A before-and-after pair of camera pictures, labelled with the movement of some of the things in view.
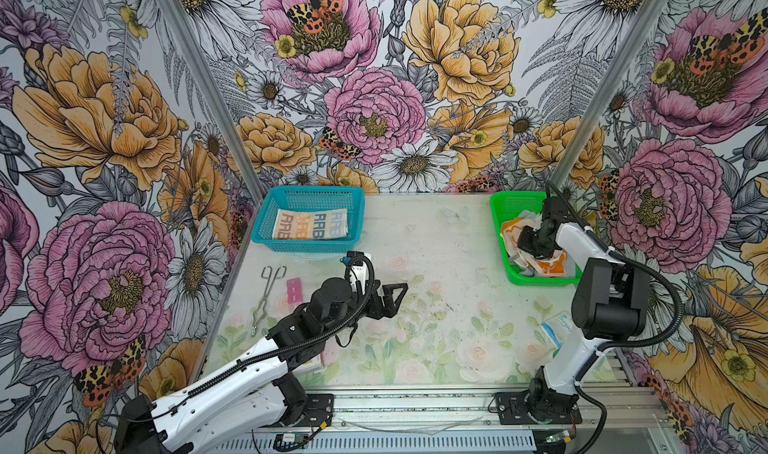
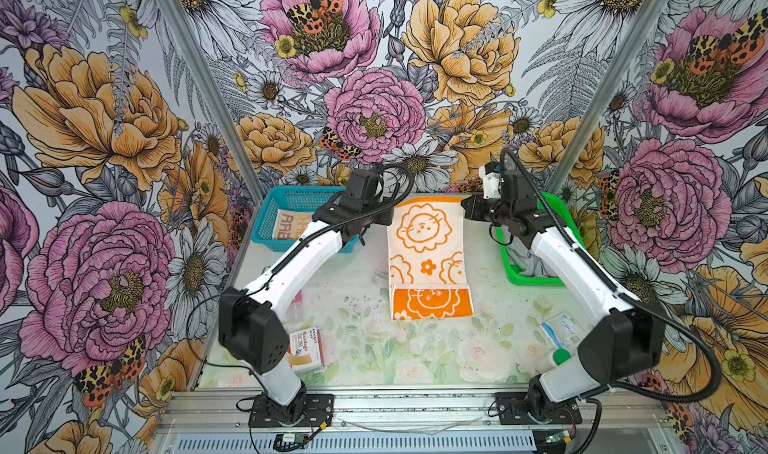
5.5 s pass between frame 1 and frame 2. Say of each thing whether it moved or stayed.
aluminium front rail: stayed
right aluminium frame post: stayed
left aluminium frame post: stayed
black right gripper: moved
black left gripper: moved
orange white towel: moved
